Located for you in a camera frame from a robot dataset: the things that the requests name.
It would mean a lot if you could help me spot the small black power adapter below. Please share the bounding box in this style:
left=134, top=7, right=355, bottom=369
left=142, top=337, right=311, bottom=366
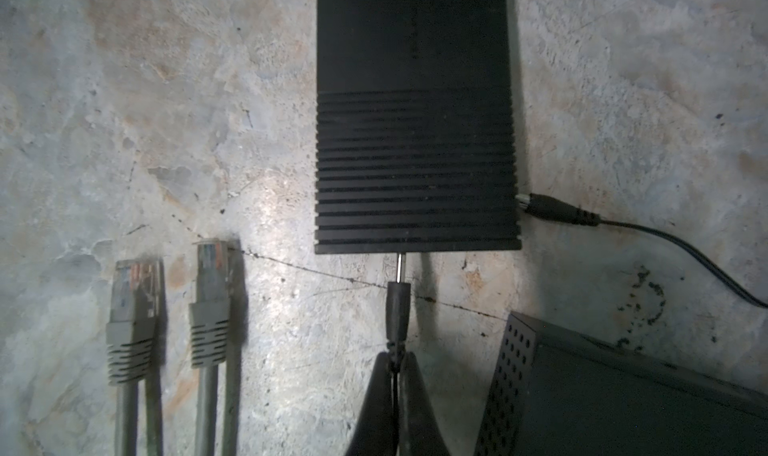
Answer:
left=385, top=253, right=411, bottom=372

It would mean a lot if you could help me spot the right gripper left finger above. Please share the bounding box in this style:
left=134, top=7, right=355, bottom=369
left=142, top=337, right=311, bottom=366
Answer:
left=345, top=352, right=396, bottom=456

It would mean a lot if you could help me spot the large black network switch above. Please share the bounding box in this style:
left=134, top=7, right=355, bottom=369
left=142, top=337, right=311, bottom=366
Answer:
left=474, top=312, right=767, bottom=455

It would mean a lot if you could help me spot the lower grey ethernet cable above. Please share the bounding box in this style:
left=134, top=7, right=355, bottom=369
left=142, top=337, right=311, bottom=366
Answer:
left=105, top=259, right=163, bottom=456

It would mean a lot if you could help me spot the grey ethernet cable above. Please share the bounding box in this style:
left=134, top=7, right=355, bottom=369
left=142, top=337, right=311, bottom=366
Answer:
left=188, top=238, right=233, bottom=456
left=105, top=259, right=163, bottom=456

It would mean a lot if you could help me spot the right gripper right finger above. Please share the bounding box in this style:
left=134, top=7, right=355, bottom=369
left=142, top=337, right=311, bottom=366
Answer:
left=398, top=352, right=450, bottom=456

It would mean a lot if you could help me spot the upper grey ethernet cable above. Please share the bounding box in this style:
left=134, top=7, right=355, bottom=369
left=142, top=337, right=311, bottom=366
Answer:
left=188, top=238, right=233, bottom=456

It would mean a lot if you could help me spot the black adapter with bundled cable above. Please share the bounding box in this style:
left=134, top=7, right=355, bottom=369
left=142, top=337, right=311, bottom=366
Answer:
left=514, top=191, right=768, bottom=311

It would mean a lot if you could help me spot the small black ribbed switch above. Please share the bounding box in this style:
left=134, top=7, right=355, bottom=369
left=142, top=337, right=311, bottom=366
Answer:
left=314, top=0, right=521, bottom=254

